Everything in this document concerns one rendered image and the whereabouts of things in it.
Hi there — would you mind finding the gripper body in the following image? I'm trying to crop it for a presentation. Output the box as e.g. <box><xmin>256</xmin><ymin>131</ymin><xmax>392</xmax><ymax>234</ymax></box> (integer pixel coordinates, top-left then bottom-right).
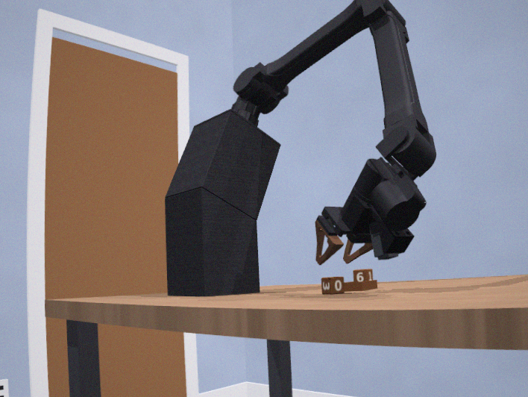
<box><xmin>317</xmin><ymin>185</ymin><xmax>372</xmax><ymax>243</ymax></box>

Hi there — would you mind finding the brown wooden tray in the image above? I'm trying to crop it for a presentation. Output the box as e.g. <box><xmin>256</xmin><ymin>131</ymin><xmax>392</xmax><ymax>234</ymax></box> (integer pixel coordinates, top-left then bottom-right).
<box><xmin>345</xmin><ymin>280</ymin><xmax>377</xmax><ymax>292</ymax></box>

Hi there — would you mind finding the brown wooden number cube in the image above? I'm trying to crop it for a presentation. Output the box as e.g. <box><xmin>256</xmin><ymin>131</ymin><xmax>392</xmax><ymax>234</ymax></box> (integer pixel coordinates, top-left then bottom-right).
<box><xmin>353</xmin><ymin>269</ymin><xmax>373</xmax><ymax>282</ymax></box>
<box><xmin>321</xmin><ymin>277</ymin><xmax>345</xmax><ymax>295</ymax></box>

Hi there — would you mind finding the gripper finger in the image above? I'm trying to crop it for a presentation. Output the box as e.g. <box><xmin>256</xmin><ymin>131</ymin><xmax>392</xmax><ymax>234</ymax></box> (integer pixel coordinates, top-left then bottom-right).
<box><xmin>343</xmin><ymin>239</ymin><xmax>373</xmax><ymax>264</ymax></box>
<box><xmin>315</xmin><ymin>219</ymin><xmax>344</xmax><ymax>265</ymax></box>

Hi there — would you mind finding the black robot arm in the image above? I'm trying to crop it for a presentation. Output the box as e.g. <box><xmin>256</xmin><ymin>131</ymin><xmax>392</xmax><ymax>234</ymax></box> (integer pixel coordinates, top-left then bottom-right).
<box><xmin>232</xmin><ymin>0</ymin><xmax>436</xmax><ymax>260</ymax></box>

